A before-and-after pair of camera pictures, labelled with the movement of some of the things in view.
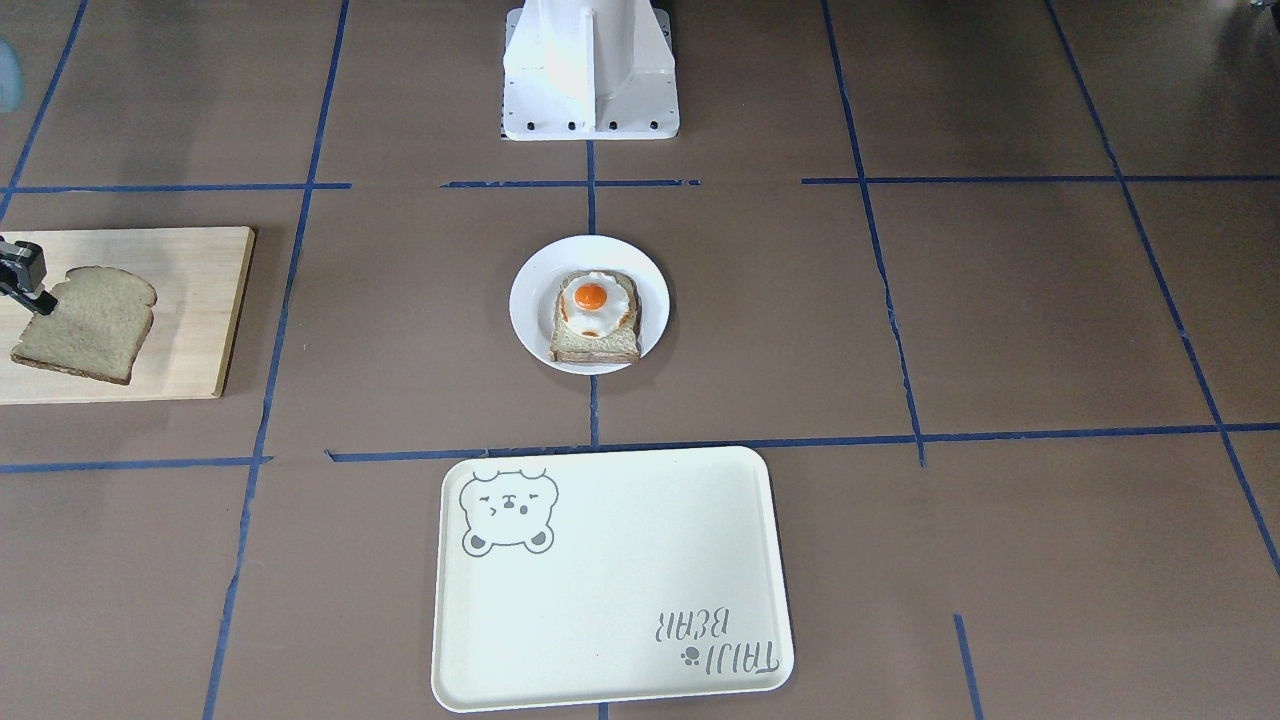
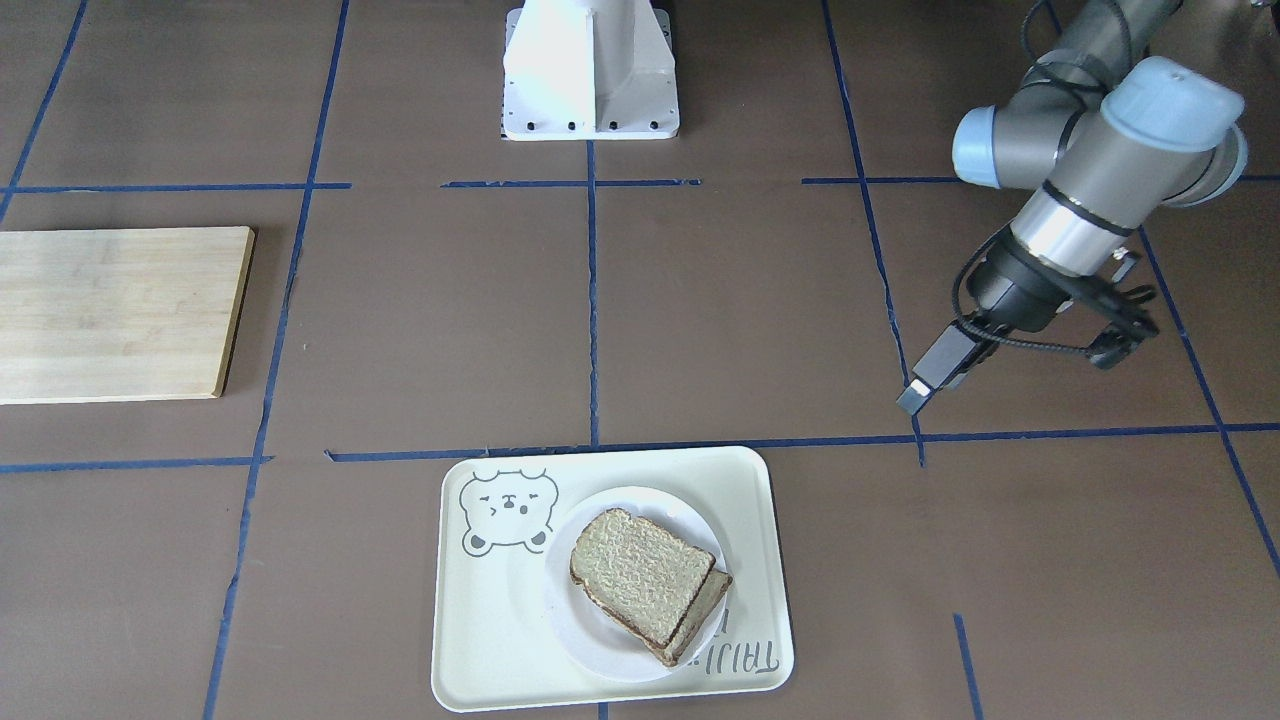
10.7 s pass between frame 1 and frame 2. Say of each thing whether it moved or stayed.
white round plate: moved
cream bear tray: stayed
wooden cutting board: stayed
